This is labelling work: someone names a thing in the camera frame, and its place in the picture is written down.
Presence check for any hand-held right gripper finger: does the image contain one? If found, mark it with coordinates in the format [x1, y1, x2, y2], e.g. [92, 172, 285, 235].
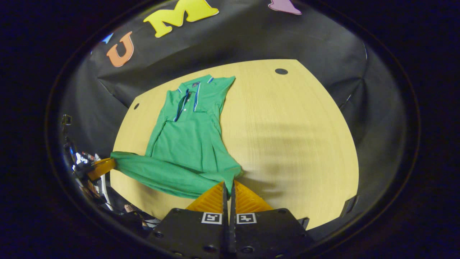
[229, 180, 315, 259]
[147, 181, 230, 259]

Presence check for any green T-shirt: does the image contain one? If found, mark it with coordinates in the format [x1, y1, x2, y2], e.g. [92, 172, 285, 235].
[110, 74, 243, 199]

